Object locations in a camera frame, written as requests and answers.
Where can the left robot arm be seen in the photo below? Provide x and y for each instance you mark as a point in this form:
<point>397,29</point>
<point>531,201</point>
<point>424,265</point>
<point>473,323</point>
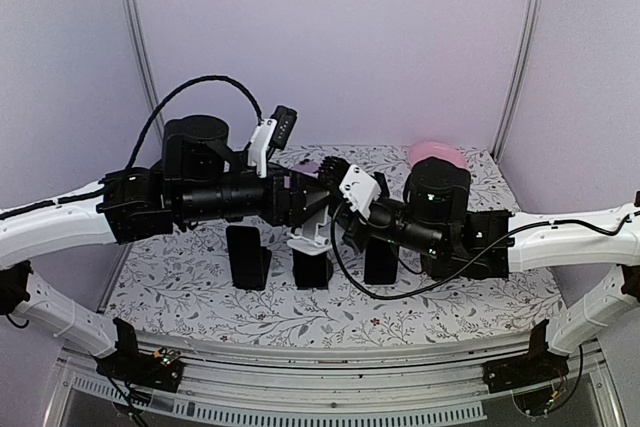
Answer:
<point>123,207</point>

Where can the right aluminium frame post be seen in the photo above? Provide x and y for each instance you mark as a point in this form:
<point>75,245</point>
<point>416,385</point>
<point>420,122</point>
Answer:
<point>516,83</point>

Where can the pink plastic plate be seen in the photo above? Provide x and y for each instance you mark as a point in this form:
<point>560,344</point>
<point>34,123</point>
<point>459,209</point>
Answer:
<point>424,150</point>

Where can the dark grey phone stand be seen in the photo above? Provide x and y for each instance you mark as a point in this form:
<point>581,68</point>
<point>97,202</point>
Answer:
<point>330,272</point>

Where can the white folding stand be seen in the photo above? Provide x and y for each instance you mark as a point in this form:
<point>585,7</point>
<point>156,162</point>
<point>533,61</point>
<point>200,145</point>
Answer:
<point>311,238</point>

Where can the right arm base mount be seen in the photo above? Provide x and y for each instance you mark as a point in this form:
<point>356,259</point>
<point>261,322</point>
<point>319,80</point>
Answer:
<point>538,364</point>

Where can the left aluminium frame post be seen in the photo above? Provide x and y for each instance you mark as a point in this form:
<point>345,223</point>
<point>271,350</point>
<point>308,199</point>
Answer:
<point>142,61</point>

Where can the black phone blue edge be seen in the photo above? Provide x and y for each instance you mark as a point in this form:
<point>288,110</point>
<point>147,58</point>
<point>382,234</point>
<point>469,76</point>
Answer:
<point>381,263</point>

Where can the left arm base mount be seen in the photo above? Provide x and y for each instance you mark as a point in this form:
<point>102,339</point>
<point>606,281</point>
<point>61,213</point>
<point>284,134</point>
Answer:
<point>161,370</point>

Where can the black phone teal edge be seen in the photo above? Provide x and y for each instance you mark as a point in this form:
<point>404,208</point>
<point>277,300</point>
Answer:
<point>310,271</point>

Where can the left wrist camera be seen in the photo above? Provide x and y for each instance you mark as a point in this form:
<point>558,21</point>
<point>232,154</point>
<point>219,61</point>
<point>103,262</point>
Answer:
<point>271,134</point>

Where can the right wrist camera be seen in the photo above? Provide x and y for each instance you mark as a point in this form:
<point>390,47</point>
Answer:
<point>351,183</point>

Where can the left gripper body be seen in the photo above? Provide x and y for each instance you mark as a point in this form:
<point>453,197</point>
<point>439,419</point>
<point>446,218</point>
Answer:
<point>200,201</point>

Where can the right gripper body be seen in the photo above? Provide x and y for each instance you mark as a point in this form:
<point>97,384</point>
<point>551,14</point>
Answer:
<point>427,241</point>

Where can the front aluminium rail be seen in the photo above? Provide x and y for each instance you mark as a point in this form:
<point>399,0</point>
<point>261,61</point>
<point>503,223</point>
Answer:
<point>240,385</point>

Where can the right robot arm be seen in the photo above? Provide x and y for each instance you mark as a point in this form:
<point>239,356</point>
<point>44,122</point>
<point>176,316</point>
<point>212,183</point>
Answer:
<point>500,243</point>

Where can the floral patterned table mat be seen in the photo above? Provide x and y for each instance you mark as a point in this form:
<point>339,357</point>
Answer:
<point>181,285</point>

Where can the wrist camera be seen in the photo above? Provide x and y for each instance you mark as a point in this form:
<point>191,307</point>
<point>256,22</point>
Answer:
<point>351,183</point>
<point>271,134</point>

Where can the pink phone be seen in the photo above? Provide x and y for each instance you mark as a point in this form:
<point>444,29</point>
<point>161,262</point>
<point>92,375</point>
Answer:
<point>307,167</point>

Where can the aluminium frame post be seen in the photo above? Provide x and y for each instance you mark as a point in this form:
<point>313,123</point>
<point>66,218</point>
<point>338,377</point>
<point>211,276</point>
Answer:
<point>142,61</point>
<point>516,83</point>

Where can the black folding phone stand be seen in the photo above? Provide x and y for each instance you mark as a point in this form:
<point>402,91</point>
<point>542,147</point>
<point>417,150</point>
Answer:
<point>266,257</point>

